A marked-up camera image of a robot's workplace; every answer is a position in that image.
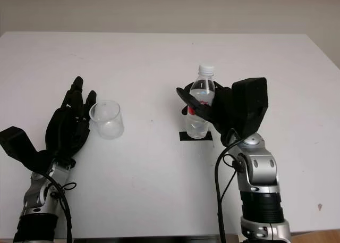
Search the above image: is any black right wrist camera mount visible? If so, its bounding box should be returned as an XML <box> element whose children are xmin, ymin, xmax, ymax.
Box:
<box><xmin>232</xmin><ymin>77</ymin><xmax>268</xmax><ymax>139</ymax></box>

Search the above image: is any black tape mark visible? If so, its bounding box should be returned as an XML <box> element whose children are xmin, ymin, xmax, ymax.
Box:
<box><xmin>179</xmin><ymin>131</ymin><xmax>214</xmax><ymax>142</ymax></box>

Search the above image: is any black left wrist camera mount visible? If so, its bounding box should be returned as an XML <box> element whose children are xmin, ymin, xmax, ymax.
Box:
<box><xmin>0</xmin><ymin>125</ymin><xmax>55</xmax><ymax>174</ymax></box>

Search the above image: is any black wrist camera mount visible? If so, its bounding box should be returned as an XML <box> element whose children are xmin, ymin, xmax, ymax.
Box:
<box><xmin>232</xmin><ymin>77</ymin><xmax>268</xmax><ymax>139</ymax></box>
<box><xmin>0</xmin><ymin>125</ymin><xmax>55</xmax><ymax>174</ymax></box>

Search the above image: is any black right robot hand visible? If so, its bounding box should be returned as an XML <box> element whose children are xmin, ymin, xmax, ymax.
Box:
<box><xmin>176</xmin><ymin>80</ymin><xmax>249</xmax><ymax>147</ymax></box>

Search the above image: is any clear plastic cup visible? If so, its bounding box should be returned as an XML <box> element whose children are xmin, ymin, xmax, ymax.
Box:
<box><xmin>89</xmin><ymin>100</ymin><xmax>125</xmax><ymax>140</ymax></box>

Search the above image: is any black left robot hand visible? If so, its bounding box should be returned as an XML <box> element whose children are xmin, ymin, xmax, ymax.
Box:
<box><xmin>44</xmin><ymin>76</ymin><xmax>98</xmax><ymax>166</ymax></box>

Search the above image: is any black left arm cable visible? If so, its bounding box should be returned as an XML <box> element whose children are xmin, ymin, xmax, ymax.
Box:
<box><xmin>39</xmin><ymin>168</ymin><xmax>78</xmax><ymax>243</ymax></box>

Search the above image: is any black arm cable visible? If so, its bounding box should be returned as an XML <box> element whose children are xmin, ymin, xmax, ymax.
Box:
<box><xmin>215</xmin><ymin>128</ymin><xmax>247</xmax><ymax>243</ymax></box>
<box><xmin>39</xmin><ymin>168</ymin><xmax>78</xmax><ymax>243</ymax></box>

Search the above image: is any clear water bottle white cap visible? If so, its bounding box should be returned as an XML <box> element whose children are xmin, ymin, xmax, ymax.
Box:
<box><xmin>185</xmin><ymin>64</ymin><xmax>216</xmax><ymax>139</ymax></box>

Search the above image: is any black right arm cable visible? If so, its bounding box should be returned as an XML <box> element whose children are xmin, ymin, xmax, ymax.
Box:
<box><xmin>215</xmin><ymin>128</ymin><xmax>247</xmax><ymax>243</ymax></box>

